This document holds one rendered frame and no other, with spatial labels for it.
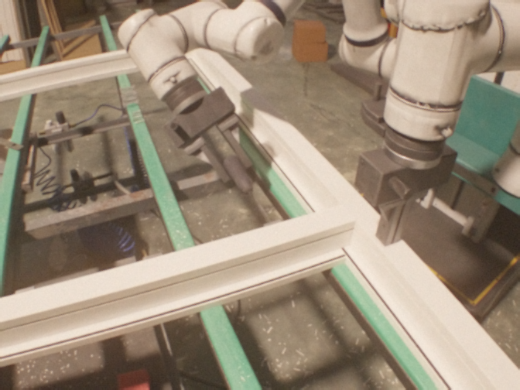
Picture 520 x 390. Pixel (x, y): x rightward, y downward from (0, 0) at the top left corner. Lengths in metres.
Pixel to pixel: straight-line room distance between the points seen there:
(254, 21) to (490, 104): 0.90
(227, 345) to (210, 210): 1.55
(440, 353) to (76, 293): 0.49
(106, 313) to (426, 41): 0.51
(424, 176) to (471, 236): 1.14
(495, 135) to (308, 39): 2.92
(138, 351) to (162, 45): 0.62
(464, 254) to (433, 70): 1.20
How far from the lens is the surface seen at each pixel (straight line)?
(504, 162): 1.23
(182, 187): 0.85
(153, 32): 0.73
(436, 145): 0.46
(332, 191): 0.66
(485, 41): 0.44
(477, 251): 1.60
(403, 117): 0.44
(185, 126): 0.71
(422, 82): 0.42
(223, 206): 2.06
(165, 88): 0.71
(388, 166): 0.46
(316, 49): 4.09
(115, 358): 0.89
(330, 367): 1.50
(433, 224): 1.63
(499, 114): 1.36
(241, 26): 0.68
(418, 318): 0.56
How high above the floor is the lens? 1.33
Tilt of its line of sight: 39 degrees down
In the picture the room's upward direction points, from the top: straight up
